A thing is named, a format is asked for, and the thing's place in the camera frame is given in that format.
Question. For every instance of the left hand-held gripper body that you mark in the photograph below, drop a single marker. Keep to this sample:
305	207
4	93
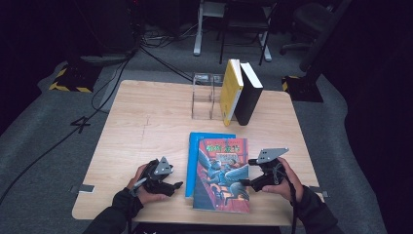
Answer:
156	182

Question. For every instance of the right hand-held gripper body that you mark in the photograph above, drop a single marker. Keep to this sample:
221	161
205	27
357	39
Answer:
271	175

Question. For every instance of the red and blue illustrated book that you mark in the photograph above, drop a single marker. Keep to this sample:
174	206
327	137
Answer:
220	182

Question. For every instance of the thin blue book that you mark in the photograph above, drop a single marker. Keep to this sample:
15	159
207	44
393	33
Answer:
193	162

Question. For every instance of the thick black book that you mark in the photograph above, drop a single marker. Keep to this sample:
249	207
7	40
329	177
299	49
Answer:
248	100

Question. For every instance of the yellow book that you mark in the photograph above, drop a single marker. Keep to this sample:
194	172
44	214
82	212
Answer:
230	94

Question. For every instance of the clear acrylic book rack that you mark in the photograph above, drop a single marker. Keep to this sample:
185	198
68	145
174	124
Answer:
203	100

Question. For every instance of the person's left hand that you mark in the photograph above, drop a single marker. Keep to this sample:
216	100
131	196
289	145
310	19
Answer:
146	197

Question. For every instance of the person's right hand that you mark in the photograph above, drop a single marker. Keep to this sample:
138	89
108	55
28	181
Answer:
290	185

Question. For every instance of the person's dark clothing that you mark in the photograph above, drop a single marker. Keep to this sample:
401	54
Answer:
211	229

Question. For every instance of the black stand with striped base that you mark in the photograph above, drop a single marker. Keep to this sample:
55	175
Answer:
308	87

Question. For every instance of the yellow-black striped stand base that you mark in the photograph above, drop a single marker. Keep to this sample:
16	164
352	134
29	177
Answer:
74	78

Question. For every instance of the black metal chair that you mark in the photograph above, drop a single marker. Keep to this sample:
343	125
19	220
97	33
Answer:
243	22

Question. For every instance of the black office chair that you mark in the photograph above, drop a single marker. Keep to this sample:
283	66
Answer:
308	22

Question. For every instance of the dark equipment cabinet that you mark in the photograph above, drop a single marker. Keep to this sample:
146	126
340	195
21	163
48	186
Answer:
107	29

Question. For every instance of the grey table bracket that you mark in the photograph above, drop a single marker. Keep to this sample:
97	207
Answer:
319	191
85	188

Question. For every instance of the white desk frame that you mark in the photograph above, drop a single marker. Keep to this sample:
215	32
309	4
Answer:
198	32

